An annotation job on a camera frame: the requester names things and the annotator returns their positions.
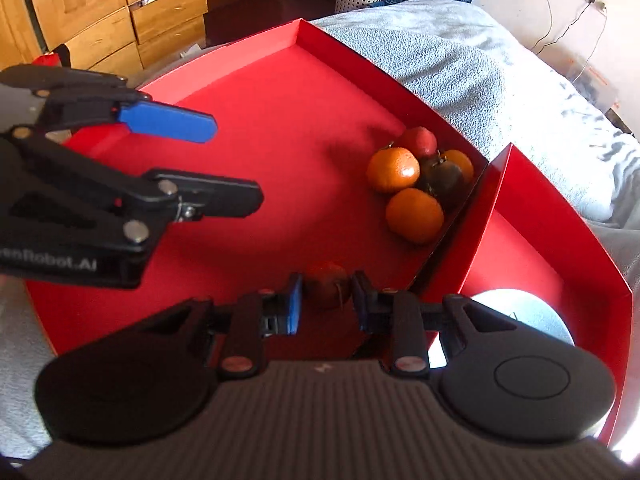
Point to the blue cartoon print plate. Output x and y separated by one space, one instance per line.
525 310

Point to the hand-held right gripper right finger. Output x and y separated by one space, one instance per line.
360 305

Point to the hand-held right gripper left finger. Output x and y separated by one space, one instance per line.
295 305

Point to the dark green-brown tomato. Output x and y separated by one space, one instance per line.
442 180

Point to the small orange tomato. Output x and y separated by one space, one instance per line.
460 162

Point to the shallow red box lid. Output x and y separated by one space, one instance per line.
280 125

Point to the orange mandarin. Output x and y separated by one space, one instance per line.
415 217
392 172

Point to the grey-blue blanket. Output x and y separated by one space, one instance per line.
450 60

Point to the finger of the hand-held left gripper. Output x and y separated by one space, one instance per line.
215 195
170 120

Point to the deep red box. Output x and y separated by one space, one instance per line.
520 240

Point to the clear storage box orange lid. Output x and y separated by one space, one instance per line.
595 77

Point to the wooden dresser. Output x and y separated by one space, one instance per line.
90 5

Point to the red fruit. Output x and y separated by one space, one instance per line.
420 141

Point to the reddish-brown tomato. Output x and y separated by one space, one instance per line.
327 285

